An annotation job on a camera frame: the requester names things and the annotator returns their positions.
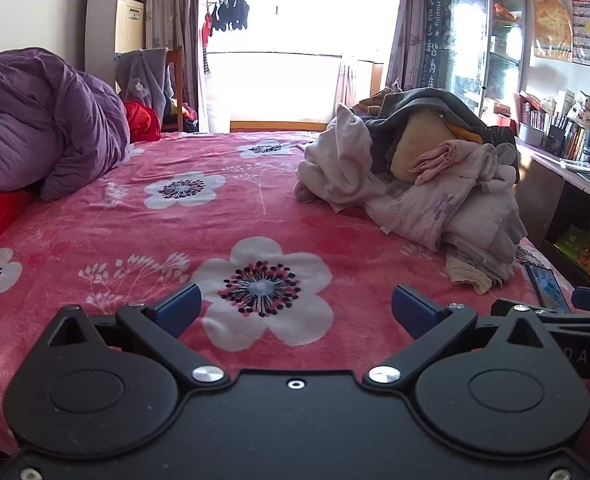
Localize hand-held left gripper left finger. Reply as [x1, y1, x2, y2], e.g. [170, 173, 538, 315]
[30, 282, 231, 389]

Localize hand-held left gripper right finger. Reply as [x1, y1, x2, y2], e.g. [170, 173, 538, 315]
[362, 284, 564, 389]

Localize lilac floral cloth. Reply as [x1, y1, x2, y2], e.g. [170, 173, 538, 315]
[365, 177, 506, 254]

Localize cream folded clothes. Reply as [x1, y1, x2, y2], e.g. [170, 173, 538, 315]
[445, 210, 524, 296]

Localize smartphone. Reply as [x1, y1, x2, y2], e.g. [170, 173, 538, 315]
[525, 264, 572, 315]

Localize stack of colourful booklets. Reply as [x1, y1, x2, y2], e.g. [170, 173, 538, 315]
[552, 222, 590, 282]

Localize pink floral bedsheet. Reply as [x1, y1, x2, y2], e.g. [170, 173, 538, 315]
[0, 130, 590, 457]

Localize wooden desk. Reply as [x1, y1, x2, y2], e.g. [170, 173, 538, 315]
[515, 137, 590, 291]

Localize loose papers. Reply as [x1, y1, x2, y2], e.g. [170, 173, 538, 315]
[559, 157, 590, 184]

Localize yellow garment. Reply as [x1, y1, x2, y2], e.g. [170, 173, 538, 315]
[389, 109, 481, 184]

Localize red cloth bundle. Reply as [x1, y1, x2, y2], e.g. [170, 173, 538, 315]
[124, 101, 162, 144]

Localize colourful cloth heap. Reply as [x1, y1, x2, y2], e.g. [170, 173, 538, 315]
[171, 101, 199, 134]

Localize white bucket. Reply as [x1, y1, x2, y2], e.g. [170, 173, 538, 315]
[207, 102, 232, 133]

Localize wooden bed footboard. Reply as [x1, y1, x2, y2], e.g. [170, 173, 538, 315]
[230, 120, 332, 134]

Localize mustard cloth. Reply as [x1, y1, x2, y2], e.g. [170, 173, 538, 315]
[351, 87, 401, 117]

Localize wooden chair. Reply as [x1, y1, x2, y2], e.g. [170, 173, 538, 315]
[162, 46, 186, 133]

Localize wooden side cabinet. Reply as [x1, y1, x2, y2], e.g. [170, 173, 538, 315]
[356, 60, 387, 107]

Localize purple quilt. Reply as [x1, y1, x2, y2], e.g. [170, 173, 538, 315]
[0, 47, 132, 202]

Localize sheer pink curtain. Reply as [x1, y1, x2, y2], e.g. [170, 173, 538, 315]
[336, 55, 361, 108]

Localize map poster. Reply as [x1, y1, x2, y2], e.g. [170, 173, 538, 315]
[532, 0, 574, 63]

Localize glass display cabinet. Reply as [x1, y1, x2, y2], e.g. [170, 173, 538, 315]
[445, 0, 526, 130]

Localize brown curtain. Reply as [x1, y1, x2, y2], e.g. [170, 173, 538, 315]
[145, 0, 207, 132]
[385, 0, 430, 93]

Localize blue banner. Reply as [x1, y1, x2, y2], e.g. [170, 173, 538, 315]
[421, 0, 449, 92]

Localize white standing air conditioner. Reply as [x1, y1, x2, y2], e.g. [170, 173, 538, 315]
[86, 0, 148, 97]

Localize window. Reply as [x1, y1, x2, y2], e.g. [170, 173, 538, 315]
[202, 0, 401, 126]

